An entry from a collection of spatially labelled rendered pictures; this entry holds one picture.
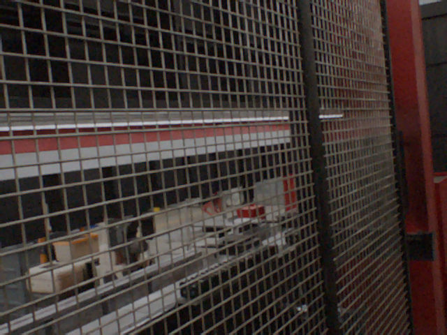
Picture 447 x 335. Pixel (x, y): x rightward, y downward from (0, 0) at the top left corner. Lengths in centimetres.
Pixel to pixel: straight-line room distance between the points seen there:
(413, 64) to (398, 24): 23
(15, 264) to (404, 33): 333
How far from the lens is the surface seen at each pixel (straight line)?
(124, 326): 120
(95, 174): 151
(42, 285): 278
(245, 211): 411
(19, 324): 141
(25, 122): 112
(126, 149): 160
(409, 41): 286
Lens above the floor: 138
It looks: 3 degrees down
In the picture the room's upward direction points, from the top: 6 degrees counter-clockwise
